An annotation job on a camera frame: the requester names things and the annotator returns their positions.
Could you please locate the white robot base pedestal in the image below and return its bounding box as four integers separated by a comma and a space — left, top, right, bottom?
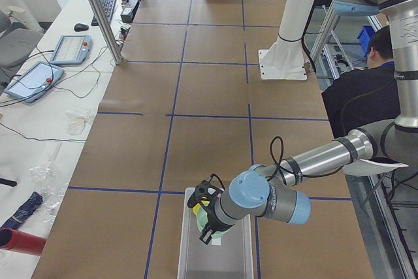
259, 0, 314, 80

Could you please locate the black keyboard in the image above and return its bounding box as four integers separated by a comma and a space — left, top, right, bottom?
100, 0, 118, 23

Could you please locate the seated person in black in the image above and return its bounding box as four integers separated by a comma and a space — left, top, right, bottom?
322, 25, 400, 138

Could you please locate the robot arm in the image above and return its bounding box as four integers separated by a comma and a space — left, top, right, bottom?
187, 0, 417, 244

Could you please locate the dark blue folded umbrella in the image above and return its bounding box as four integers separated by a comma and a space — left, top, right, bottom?
1, 191, 43, 230

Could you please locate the light green bowl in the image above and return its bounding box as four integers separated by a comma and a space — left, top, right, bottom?
195, 208, 227, 239

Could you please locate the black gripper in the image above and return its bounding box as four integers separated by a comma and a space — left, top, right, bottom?
187, 173, 232, 245

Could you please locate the blue teach pendant far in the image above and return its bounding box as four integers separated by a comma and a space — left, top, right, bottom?
50, 35, 92, 66

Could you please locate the blue teach pendant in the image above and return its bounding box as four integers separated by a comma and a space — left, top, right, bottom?
50, 35, 92, 66
4, 61, 64, 103

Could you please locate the clear plastic bag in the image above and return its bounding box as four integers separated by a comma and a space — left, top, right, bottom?
29, 161, 69, 225

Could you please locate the blue teach pendant near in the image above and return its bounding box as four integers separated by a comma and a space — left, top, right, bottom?
4, 61, 64, 103

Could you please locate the aluminium frame post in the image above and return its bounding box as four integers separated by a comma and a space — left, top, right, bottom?
88, 0, 123, 65

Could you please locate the red cylinder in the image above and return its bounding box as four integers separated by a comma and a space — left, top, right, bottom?
1, 228, 46, 256

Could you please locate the black computer mouse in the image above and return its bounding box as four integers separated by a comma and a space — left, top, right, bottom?
74, 23, 89, 32

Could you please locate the white crumpled cloth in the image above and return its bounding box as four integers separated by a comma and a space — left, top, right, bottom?
65, 110, 95, 135

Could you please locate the white chair seat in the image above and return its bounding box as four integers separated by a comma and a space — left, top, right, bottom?
342, 159, 408, 176

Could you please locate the blue storage bin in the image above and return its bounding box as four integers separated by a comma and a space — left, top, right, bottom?
357, 25, 375, 57

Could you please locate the grey office chair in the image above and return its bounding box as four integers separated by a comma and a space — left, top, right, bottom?
1, 12, 43, 76

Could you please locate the yellow plastic cup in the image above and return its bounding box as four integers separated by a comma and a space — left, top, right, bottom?
192, 200, 209, 215

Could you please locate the clear plastic storage box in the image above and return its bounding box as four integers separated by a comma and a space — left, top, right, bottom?
177, 188, 254, 278

